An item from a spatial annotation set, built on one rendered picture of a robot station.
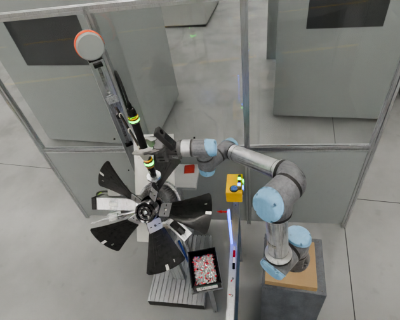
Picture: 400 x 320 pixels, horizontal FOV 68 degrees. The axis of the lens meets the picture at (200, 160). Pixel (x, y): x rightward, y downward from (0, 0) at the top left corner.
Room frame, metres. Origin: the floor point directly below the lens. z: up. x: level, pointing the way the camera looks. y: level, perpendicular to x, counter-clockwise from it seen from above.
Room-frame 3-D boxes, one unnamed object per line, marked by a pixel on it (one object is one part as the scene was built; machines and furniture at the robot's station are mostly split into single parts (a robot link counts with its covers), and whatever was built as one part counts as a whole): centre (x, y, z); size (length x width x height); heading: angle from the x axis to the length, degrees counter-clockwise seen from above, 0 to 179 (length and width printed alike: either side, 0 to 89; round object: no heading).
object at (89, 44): (1.69, 0.49, 1.88); 0.17 x 0.15 x 0.16; 76
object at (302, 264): (0.69, -0.38, 1.09); 0.15 x 0.15 x 0.10
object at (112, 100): (1.61, 0.46, 1.54); 0.10 x 0.07 x 0.08; 21
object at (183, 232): (1.04, 0.18, 0.98); 0.20 x 0.16 x 0.20; 166
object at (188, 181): (1.58, 0.21, 0.84); 0.36 x 0.24 x 0.03; 76
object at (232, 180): (1.22, -0.19, 1.02); 0.16 x 0.10 x 0.11; 166
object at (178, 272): (1.16, 0.34, 0.45); 0.09 x 0.04 x 0.91; 76
